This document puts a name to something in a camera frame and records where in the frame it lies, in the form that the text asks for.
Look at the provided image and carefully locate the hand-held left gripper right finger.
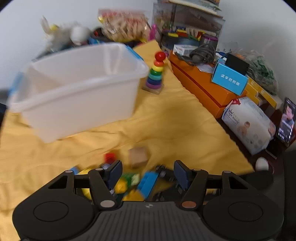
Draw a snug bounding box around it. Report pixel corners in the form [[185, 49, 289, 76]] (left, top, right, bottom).
[[173, 160, 249, 209]]

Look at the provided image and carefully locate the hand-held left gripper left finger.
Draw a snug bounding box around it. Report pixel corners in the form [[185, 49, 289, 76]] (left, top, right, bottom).
[[47, 160, 123, 210]]

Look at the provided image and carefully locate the yellow toy block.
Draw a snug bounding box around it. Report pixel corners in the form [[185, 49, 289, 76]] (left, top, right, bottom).
[[114, 179, 128, 194]]

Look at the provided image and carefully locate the black toy car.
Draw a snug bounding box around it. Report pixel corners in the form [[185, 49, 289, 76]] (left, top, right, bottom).
[[154, 164, 176, 183]]

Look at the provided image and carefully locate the green toy block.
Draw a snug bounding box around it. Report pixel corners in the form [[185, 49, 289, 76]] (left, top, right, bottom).
[[121, 173, 141, 186]]

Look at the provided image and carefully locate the red toy block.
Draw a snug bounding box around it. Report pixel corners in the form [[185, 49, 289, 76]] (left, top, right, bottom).
[[104, 152, 117, 164]]

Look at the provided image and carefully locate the wooden cube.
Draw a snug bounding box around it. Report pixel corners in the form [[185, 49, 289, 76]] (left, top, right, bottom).
[[128, 147, 150, 169]]

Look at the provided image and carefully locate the orange-yellow toy piece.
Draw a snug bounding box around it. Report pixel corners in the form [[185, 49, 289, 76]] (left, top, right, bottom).
[[77, 169, 93, 201]]

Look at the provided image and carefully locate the white plastic storage bin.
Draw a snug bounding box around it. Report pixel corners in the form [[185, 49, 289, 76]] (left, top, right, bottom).
[[8, 42, 149, 143]]

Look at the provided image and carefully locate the yellow cloth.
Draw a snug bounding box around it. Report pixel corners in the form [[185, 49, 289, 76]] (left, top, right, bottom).
[[0, 39, 255, 234]]

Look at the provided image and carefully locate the white egg-shaped object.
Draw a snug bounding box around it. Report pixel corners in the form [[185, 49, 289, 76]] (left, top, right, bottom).
[[255, 157, 269, 172]]

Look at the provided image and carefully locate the white wet wipes pack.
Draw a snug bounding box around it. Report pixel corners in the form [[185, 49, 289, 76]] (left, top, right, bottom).
[[221, 97, 277, 156]]

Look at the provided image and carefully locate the orange box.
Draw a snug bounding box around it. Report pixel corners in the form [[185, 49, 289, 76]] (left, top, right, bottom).
[[170, 52, 247, 119]]

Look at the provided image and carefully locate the blue cardboard box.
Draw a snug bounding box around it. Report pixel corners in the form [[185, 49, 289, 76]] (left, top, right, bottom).
[[211, 57, 249, 95]]

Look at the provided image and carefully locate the white paper sheet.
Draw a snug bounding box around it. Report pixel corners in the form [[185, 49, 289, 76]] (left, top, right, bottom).
[[196, 62, 216, 74]]

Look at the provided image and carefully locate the yellow box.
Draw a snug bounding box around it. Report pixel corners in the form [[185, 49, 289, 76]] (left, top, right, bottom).
[[245, 76, 284, 109]]

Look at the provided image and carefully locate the photo booklet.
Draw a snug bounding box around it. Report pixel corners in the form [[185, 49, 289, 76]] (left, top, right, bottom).
[[276, 97, 296, 147]]

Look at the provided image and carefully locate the black device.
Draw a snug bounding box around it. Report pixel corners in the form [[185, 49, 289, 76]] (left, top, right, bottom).
[[225, 53, 250, 76]]

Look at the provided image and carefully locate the small white box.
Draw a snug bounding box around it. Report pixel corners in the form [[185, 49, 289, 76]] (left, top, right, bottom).
[[173, 44, 197, 56]]

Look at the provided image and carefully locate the clear bag of green pieces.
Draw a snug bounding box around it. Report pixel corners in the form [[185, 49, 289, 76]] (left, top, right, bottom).
[[233, 50, 279, 95]]

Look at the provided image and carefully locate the purple tin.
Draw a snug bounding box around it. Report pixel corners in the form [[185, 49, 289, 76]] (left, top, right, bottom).
[[200, 35, 219, 47]]

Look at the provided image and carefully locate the pink toy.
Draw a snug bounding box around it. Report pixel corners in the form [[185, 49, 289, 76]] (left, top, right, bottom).
[[149, 24, 158, 41]]

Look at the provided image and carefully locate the white ball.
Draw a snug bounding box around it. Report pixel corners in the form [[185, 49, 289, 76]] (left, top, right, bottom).
[[70, 26, 90, 43]]

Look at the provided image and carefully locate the bag of wooden blocks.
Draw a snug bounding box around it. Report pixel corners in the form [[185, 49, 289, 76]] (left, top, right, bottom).
[[97, 9, 151, 43]]

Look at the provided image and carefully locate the white plush toy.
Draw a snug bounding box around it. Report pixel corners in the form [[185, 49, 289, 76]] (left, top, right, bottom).
[[40, 16, 77, 52]]

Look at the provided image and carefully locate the clear plastic toy box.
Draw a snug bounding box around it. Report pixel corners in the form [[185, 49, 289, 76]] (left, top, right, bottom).
[[153, 2, 226, 55]]

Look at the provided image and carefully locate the stack of books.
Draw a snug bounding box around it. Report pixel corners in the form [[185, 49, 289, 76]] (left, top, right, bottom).
[[157, 0, 223, 18]]

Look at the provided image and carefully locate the rainbow stacking ring toy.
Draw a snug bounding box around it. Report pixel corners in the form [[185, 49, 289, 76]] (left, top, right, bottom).
[[142, 51, 166, 95]]

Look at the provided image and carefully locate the grey cable bundle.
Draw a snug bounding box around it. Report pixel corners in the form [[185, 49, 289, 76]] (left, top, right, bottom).
[[190, 44, 216, 63]]

